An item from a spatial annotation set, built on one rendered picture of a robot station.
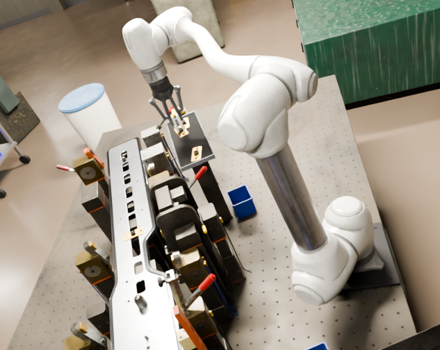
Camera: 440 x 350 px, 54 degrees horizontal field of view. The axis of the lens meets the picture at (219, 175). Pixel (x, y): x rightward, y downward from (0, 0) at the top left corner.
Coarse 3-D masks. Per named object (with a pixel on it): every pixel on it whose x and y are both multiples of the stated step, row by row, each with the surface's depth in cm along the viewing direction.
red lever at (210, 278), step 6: (210, 276) 119; (204, 282) 119; (210, 282) 119; (198, 288) 121; (204, 288) 120; (192, 294) 122; (198, 294) 121; (186, 300) 123; (192, 300) 122; (186, 306) 123
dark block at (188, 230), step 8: (192, 224) 141; (176, 232) 140; (184, 232) 139; (192, 232) 138; (184, 240) 139; (192, 240) 140; (200, 240) 141; (184, 248) 141; (200, 248) 143; (208, 256) 147; (208, 264) 148; (216, 272) 152; (216, 280) 154; (216, 288) 157; (224, 288) 158; (224, 296) 160
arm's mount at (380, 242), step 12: (384, 240) 162; (384, 252) 158; (384, 264) 154; (360, 276) 153; (372, 276) 152; (384, 276) 150; (396, 276) 149; (348, 288) 151; (360, 288) 150; (372, 288) 150
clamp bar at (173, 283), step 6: (168, 276) 116; (174, 276) 114; (180, 276) 115; (162, 282) 115; (168, 282) 114; (174, 282) 114; (174, 288) 116; (174, 294) 117; (180, 294) 118; (174, 300) 118; (180, 300) 119; (180, 306) 120
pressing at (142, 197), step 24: (120, 144) 219; (120, 168) 203; (144, 168) 196; (120, 192) 188; (144, 192) 182; (120, 216) 176; (144, 216) 171; (120, 240) 164; (144, 240) 160; (120, 264) 155; (144, 264) 151; (120, 288) 146; (168, 288) 139; (120, 312) 138; (144, 312) 135; (168, 312) 132; (120, 336) 131; (168, 336) 126
